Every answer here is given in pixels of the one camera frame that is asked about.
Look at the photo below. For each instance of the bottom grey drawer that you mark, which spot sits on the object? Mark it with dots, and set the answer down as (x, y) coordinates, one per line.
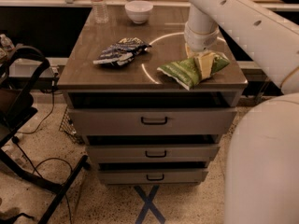
(164, 176)

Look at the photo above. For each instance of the grey drawer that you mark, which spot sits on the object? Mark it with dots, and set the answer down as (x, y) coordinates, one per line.
(152, 153)
(179, 121)
(164, 176)

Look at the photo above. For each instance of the grey drawer cabinet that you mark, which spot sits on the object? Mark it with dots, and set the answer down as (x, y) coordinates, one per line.
(86, 85)

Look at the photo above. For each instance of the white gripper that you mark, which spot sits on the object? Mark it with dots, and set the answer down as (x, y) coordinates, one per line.
(198, 41)

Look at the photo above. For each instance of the wire mesh basket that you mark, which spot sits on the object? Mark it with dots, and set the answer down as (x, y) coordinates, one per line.
(67, 127)

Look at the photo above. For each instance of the clear plastic water bottle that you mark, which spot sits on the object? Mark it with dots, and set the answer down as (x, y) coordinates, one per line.
(100, 11)

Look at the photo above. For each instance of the blue chip bag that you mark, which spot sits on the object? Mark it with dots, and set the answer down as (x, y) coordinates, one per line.
(122, 52)

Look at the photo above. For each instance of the middle grey drawer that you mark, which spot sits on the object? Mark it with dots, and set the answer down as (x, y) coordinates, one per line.
(152, 153)

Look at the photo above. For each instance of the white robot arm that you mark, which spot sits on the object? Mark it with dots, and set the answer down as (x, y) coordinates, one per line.
(262, 168)

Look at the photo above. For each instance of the green jalapeno chip bag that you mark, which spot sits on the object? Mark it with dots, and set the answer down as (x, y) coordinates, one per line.
(186, 73)

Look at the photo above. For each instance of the top grey drawer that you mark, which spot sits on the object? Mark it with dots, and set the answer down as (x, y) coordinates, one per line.
(179, 121)

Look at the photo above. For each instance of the black folding chair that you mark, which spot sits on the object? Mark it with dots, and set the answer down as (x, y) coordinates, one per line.
(16, 108)

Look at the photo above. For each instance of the small bottle at left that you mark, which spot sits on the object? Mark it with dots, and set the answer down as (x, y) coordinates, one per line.
(6, 43)

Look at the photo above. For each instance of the white bowl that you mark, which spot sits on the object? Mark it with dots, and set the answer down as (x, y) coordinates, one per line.
(138, 11)

